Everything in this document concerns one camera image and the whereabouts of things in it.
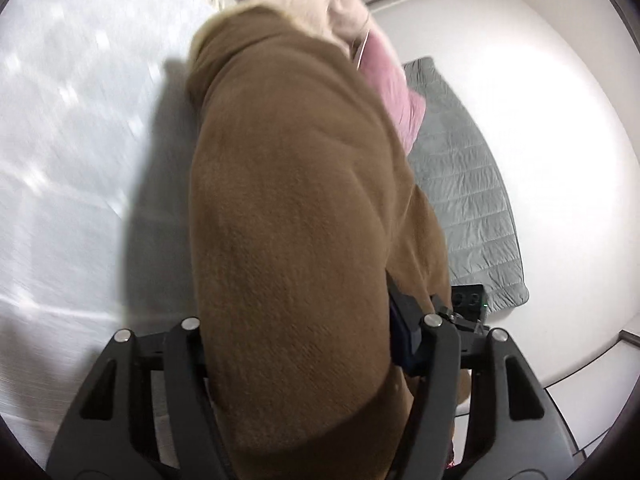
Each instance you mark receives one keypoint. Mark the pink velvet pillow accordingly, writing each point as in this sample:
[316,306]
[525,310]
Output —
[378,63]

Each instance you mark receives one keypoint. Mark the brown coat with fur collar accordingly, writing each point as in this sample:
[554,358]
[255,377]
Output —
[303,209]

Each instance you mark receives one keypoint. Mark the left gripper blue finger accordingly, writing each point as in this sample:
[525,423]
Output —
[405,329]

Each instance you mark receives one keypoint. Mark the grey quilted headboard cushion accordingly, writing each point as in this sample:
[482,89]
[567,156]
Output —
[456,170]

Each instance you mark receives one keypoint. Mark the light blue checked blanket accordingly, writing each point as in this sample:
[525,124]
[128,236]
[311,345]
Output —
[97,138]

